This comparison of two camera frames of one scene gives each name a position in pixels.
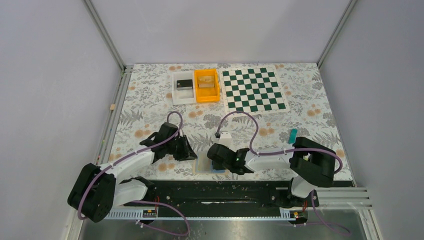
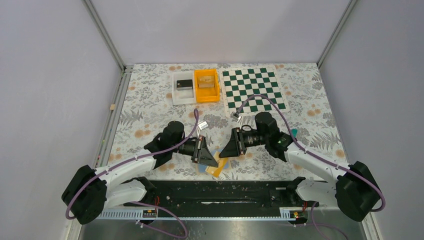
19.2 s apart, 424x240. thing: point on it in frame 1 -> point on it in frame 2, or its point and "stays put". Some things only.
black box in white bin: (184, 84) stays put
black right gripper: (216, 155) -> (237, 141)
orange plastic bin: (207, 89) stays put
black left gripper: (182, 148) -> (199, 149)
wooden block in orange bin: (207, 81) stays put
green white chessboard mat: (253, 89) stays put
